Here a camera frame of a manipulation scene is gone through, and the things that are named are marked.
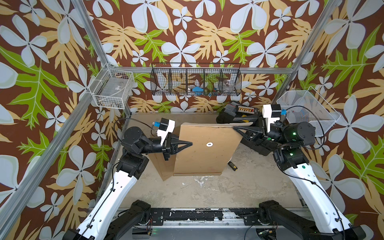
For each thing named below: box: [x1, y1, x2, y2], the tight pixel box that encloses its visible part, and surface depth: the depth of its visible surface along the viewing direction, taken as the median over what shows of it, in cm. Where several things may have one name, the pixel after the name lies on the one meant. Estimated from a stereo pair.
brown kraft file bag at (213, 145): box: [173, 122, 254, 176], surface depth 54 cm
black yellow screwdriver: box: [227, 161, 238, 172], surface depth 92 cm
